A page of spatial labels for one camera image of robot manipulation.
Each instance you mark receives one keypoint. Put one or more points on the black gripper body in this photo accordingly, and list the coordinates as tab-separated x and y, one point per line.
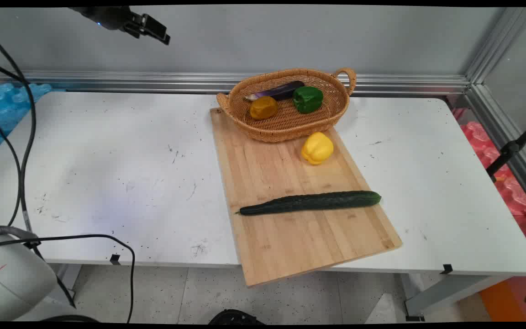
107	17

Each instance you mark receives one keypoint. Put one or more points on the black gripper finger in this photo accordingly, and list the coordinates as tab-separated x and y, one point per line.
146	34
155	23

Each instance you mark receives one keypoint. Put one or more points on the long dark green cucumber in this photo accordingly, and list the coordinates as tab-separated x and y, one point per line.
313	201

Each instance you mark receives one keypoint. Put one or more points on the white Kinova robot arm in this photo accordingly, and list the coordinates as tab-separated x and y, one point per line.
14	278

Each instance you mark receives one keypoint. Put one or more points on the orange bell pepper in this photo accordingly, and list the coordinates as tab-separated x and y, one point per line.
264	108

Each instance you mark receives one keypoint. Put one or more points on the blue foam mat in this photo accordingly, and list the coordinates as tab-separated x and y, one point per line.
5	109

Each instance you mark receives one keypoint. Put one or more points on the purple eggplant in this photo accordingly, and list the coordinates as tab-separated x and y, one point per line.
281	90

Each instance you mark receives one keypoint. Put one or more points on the woven wicker basket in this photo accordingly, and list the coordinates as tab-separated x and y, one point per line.
290	125

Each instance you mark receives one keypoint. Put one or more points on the green bell pepper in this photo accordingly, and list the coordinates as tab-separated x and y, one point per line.
307	99

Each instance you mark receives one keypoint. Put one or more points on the yellow bell pepper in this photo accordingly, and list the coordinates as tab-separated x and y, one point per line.
317	148

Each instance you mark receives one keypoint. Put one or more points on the black tape marker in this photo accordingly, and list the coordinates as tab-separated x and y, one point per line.
446	269
115	259

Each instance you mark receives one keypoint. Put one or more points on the bamboo cutting board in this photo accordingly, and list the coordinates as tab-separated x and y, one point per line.
286	228

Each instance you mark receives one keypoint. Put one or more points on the grey table leg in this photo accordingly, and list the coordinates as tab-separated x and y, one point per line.
450	292
64	283

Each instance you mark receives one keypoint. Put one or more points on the black round floor object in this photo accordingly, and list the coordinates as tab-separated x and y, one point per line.
235	317

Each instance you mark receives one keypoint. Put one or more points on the black tripod leg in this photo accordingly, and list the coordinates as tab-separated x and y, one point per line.
512	148

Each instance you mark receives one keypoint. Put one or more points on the red foam mat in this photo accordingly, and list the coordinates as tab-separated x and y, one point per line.
516	194

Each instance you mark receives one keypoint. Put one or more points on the orange floor strip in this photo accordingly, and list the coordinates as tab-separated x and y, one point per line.
502	301

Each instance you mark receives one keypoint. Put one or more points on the long horizontal aluminium rail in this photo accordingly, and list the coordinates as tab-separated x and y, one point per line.
153	81

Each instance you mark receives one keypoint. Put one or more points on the upright aluminium post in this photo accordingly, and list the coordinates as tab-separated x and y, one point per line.
496	43

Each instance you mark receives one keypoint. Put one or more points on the slanted aluminium side rail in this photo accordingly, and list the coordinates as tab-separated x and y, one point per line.
505	132

